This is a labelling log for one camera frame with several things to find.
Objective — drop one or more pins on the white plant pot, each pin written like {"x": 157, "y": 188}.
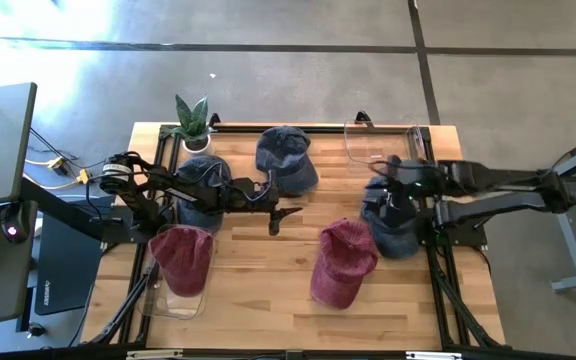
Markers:
{"x": 203, "y": 148}

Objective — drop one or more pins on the black caster wheel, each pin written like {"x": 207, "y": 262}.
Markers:
{"x": 35, "y": 330}

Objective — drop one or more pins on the black diagonal beam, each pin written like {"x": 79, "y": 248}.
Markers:
{"x": 58, "y": 207}

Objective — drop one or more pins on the black laptop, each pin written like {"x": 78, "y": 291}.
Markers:
{"x": 68, "y": 265}

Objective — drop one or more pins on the maroon baseball cap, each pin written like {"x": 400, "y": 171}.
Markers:
{"x": 343, "y": 260}
{"x": 183, "y": 260}

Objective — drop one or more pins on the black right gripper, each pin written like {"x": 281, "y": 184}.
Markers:
{"x": 413, "y": 177}

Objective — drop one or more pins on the green snake plant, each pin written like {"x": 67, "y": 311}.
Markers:
{"x": 193, "y": 117}

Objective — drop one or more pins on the silver metal bracket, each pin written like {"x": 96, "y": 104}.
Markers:
{"x": 153, "y": 355}
{"x": 433, "y": 356}

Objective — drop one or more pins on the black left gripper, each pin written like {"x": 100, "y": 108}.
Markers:
{"x": 260, "y": 196}

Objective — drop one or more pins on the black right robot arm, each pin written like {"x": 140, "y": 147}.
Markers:
{"x": 498, "y": 177}

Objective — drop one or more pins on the black computer mouse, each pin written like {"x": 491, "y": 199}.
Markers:
{"x": 15, "y": 220}

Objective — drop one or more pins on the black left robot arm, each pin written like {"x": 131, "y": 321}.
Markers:
{"x": 188, "y": 192}

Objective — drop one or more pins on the black frame bracket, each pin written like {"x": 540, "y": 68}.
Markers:
{"x": 363, "y": 118}
{"x": 214, "y": 120}

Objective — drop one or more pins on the clear plastic bin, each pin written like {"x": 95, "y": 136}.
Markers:
{"x": 373, "y": 145}
{"x": 178, "y": 307}

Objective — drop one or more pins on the blue denim baseball cap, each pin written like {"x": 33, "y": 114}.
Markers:
{"x": 208, "y": 165}
{"x": 285, "y": 155}
{"x": 398, "y": 242}

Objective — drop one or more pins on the black aluminium table frame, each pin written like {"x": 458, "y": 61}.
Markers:
{"x": 318, "y": 129}

